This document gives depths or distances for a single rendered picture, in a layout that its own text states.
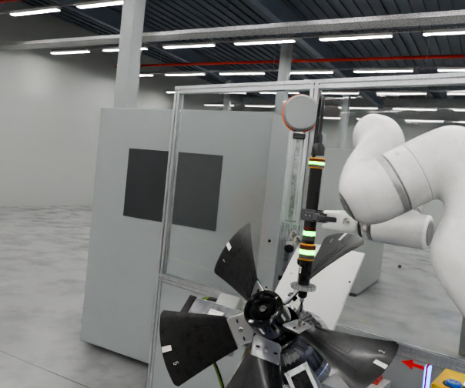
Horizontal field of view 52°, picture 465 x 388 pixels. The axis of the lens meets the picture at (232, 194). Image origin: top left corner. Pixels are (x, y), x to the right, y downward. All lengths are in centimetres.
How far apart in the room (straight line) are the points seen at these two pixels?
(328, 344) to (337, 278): 44
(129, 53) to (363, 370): 664
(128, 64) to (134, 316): 441
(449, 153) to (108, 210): 352
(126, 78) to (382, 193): 680
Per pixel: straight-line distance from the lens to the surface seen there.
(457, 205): 74
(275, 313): 137
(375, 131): 85
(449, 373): 162
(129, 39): 754
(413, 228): 119
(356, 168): 77
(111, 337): 420
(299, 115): 203
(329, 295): 168
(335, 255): 143
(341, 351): 130
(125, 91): 737
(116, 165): 403
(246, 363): 136
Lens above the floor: 159
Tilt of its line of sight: 2 degrees down
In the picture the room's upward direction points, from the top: 6 degrees clockwise
